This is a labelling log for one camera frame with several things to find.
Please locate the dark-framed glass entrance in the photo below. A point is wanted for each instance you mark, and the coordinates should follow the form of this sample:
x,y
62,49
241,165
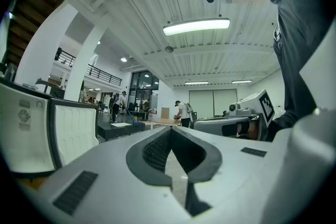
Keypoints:
x,y
144,91

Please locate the small ceiling strip light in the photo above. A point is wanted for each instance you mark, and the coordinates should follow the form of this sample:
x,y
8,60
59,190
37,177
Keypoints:
x,y
197,83
241,81

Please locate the dark wooden staircase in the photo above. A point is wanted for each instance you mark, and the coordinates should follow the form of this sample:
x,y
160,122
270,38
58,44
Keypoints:
x,y
31,15

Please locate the black appliance with yellow label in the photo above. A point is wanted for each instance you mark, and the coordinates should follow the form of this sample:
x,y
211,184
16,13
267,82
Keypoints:
x,y
23,133

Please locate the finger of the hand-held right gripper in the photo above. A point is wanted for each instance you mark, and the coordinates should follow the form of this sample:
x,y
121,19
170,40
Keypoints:
x,y
207,125

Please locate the round ceiling spot light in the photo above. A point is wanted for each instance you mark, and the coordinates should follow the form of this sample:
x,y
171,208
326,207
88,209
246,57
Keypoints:
x,y
123,59

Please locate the black metal frame table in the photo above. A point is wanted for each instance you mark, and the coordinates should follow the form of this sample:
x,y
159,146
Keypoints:
x,y
118,132

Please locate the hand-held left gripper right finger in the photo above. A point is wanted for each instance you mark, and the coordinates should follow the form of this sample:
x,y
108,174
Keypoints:
x,y
236,165

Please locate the small blue item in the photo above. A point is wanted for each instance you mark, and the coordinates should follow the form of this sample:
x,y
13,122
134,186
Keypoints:
x,y
136,122

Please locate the person's torso in dark shirt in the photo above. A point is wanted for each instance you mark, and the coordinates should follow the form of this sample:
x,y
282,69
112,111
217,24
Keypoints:
x,y
291,60

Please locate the black mezzanine railing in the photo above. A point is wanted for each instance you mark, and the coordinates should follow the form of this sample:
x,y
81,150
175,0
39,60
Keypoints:
x,y
105,74

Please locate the long ceiling lamp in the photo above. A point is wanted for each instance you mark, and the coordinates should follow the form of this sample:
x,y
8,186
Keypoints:
x,y
197,26

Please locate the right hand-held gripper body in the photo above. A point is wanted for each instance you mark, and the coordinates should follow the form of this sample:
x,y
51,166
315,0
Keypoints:
x,y
266,107

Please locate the brown cardboard panel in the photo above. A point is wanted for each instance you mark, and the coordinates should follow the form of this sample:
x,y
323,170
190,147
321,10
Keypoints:
x,y
165,113

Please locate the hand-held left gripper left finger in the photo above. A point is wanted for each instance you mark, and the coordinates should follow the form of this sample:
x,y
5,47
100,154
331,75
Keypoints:
x,y
110,191

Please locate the person's right forearm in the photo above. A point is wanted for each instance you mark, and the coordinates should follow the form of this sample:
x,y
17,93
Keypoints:
x,y
282,123

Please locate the round ceiling smoke detector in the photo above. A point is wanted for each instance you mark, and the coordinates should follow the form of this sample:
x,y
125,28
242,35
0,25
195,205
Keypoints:
x,y
169,49

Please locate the light wooden table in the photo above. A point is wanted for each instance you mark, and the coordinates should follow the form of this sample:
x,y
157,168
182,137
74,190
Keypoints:
x,y
165,121

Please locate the white wall screen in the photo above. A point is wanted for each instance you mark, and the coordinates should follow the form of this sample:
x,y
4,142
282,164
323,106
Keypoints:
x,y
225,102
200,103

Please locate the white sheet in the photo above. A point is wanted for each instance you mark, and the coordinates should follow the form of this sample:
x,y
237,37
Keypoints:
x,y
119,125

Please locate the refrigerator door white liner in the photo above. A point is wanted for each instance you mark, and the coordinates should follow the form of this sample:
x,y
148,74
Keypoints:
x,y
76,133

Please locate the person's right hand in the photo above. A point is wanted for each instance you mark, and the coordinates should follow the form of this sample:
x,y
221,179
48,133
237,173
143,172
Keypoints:
x,y
236,129

